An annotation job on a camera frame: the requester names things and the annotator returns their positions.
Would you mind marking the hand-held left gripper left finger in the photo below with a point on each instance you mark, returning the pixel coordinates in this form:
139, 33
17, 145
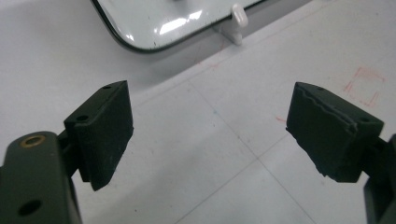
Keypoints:
104, 133

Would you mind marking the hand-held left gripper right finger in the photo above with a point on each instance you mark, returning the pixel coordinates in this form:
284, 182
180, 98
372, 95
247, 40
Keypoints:
327, 137

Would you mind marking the white whiteboard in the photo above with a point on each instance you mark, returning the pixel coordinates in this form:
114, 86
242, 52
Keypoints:
162, 18

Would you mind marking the white whiteboard support clip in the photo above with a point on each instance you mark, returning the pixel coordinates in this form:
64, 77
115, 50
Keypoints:
239, 21

